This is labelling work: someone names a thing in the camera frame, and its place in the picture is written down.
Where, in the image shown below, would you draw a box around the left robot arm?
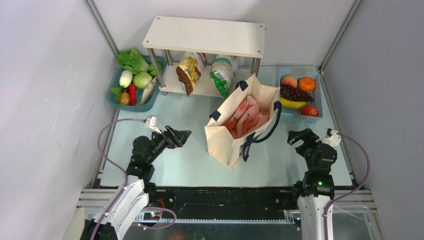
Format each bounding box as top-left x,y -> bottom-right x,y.
80,125 -> 192,240

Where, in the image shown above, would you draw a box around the dark red grape bunch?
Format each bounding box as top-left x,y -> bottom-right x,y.
280,84 -> 315,102

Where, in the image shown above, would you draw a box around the white wooden two-tier shelf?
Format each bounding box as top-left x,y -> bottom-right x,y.
142,16 -> 266,95

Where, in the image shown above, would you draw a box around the yellow banana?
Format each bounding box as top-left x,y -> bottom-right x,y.
279,97 -> 309,109

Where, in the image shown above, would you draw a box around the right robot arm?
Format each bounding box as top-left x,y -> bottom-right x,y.
287,128 -> 341,240

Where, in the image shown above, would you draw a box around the red chili pepper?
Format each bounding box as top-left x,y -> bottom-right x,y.
129,83 -> 137,106

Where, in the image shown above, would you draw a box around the green bell pepper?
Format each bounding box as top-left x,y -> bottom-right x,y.
147,64 -> 157,78

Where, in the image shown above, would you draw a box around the teal plastic vegetable basket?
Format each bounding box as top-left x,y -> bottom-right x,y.
106,55 -> 168,113

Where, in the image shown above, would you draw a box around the white radish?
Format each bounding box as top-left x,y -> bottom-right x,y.
119,70 -> 133,89

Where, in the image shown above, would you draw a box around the round green cabbage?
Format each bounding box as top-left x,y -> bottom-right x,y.
132,71 -> 153,89

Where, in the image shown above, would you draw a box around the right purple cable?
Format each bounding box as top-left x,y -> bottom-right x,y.
322,132 -> 371,240

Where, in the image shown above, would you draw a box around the green leafy lettuce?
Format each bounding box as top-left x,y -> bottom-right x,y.
117,48 -> 149,75

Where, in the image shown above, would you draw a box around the brown chips bag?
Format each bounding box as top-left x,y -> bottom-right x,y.
176,51 -> 207,96

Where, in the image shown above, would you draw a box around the pink plastic grocery bag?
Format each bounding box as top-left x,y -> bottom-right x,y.
224,96 -> 270,139

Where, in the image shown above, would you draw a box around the silver grey fish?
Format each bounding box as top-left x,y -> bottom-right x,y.
137,77 -> 158,106

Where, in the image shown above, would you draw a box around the light blue fruit basket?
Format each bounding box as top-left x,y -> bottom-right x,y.
277,66 -> 323,124

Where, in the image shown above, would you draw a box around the peach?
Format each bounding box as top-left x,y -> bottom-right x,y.
280,75 -> 298,88

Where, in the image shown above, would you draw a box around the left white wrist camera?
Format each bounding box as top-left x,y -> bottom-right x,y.
144,115 -> 162,134

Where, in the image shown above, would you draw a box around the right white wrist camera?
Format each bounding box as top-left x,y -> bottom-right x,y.
319,128 -> 341,147

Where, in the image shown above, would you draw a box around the beige canvas tote bag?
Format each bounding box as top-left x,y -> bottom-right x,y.
204,74 -> 282,170

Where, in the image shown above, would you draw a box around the red apple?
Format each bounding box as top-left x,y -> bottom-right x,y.
300,105 -> 320,117

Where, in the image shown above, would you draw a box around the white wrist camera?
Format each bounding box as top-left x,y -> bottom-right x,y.
319,128 -> 341,147
144,115 -> 162,134

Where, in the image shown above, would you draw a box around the brown potato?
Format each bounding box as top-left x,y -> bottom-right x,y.
118,91 -> 131,106

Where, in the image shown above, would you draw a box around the orange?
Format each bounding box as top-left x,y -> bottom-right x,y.
298,77 -> 317,92

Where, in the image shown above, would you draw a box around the green white snack bag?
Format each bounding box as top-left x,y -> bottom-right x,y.
209,54 -> 238,98

